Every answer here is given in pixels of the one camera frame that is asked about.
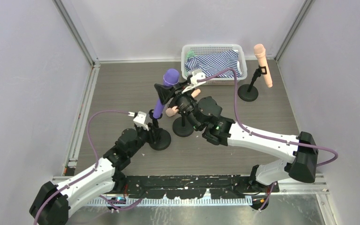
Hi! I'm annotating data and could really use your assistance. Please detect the purple microphone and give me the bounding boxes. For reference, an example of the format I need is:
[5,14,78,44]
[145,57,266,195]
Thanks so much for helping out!
[153,68,180,119]

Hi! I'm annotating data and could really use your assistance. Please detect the black stand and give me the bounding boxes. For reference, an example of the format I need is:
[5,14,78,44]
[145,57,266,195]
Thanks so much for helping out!
[148,109,172,150]
[237,66,267,102]
[172,115,194,137]

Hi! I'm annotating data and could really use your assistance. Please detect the black stand front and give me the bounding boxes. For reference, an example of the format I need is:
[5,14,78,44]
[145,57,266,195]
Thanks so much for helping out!
[237,66,267,102]

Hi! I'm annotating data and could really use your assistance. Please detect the peach microphone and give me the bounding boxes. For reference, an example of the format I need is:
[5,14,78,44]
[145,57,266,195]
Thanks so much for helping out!
[254,44,273,88]
[165,89,201,117]

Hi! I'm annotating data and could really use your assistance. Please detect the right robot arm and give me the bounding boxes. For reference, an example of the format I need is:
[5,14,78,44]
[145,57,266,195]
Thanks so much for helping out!
[154,82,318,186]

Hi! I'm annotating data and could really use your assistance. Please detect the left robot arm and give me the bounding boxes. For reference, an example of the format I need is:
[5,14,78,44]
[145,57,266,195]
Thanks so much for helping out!
[29,126,171,225]

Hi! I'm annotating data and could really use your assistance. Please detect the green cloth item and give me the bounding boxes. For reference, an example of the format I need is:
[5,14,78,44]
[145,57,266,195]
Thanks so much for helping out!
[186,50,195,60]

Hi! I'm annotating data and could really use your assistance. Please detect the blue striped cloth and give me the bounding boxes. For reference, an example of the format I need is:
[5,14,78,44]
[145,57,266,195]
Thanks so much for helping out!
[184,50,242,78]

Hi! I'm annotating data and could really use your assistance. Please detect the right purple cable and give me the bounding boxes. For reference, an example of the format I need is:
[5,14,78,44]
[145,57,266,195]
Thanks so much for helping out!
[197,67,338,168]

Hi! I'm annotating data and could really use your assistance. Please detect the purple cable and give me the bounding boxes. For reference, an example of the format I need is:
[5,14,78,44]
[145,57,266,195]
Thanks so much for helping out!
[197,67,338,168]
[32,109,137,225]

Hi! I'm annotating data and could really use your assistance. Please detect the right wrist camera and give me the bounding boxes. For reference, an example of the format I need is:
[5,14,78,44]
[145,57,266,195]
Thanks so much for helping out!
[182,69,206,93]

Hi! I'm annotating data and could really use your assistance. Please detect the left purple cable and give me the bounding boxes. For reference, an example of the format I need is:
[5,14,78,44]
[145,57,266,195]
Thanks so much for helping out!
[32,109,137,225]

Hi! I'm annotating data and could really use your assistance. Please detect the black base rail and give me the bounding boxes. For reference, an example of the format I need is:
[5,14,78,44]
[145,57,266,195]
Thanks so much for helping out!
[48,174,327,207]

